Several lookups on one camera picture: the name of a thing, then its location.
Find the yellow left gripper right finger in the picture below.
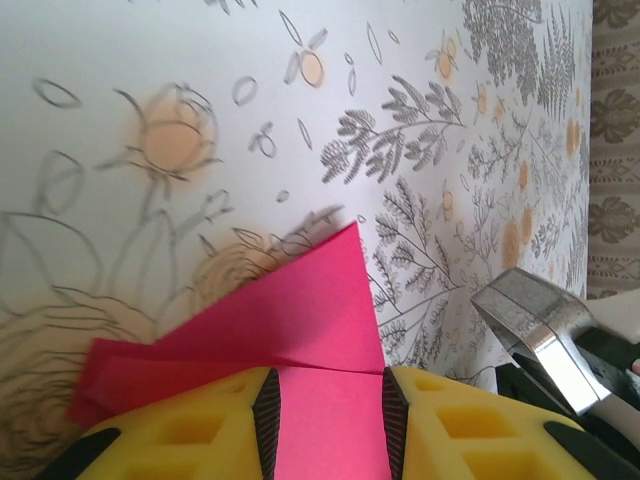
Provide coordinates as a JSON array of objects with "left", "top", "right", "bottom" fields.
[{"left": 382, "top": 366, "right": 640, "bottom": 480}]

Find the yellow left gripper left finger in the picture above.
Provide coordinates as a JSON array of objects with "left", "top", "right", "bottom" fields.
[{"left": 47, "top": 367, "right": 281, "bottom": 480}]

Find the pink cloth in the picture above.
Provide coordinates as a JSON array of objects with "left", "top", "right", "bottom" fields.
[{"left": 64, "top": 221, "right": 386, "bottom": 480}]

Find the floral printed table cover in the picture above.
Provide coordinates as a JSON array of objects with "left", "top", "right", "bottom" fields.
[{"left": 0, "top": 0, "right": 596, "bottom": 480}]

